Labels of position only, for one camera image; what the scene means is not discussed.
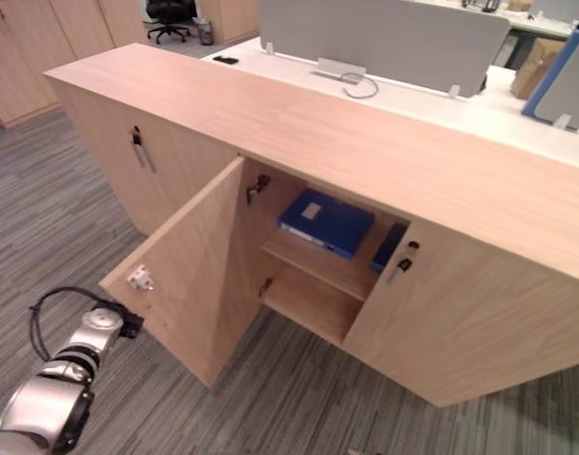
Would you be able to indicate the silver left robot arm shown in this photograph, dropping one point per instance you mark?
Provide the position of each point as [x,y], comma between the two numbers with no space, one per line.
[57,379]

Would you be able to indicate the white office desk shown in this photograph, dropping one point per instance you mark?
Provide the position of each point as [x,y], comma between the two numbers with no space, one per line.
[412,95]

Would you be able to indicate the upright blue folder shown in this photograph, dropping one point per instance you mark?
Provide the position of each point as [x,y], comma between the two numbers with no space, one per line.
[387,250]

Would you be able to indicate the white door latch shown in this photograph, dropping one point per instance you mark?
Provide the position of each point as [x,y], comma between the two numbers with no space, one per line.
[140,279]

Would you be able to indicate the black phone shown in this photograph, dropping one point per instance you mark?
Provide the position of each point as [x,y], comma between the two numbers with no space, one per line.
[225,59]

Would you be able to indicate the open wooden cabinet door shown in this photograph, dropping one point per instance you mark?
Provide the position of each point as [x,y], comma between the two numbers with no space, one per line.
[189,279]

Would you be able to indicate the blue-edged grey divider panel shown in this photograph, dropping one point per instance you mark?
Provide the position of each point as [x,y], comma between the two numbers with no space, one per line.
[561,78]

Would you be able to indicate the black office chair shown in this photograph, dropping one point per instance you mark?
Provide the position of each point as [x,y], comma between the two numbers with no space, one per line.
[168,16]

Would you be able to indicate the blue folder with white label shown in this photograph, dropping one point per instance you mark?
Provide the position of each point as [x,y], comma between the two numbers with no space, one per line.
[324,219]

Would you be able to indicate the brown cardboard box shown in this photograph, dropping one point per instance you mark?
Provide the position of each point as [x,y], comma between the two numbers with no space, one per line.
[535,68]

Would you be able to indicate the long wooden low cabinet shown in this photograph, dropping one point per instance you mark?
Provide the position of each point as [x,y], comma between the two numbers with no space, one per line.
[365,156]

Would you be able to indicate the black mesh waste bin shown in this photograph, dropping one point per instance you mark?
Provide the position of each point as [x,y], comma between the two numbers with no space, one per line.
[205,30]

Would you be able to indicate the wooden cabinet shelf board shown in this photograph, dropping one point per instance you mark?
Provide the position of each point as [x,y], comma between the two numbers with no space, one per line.
[317,263]

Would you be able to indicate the grey desk divider panel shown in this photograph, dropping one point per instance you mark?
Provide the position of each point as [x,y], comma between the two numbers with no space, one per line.
[384,38]

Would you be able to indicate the tall wooden wall cabinet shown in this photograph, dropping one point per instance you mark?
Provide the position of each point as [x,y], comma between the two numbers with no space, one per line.
[38,52]

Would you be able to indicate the black door hinge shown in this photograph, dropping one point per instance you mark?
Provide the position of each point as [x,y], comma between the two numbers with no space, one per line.
[258,187]

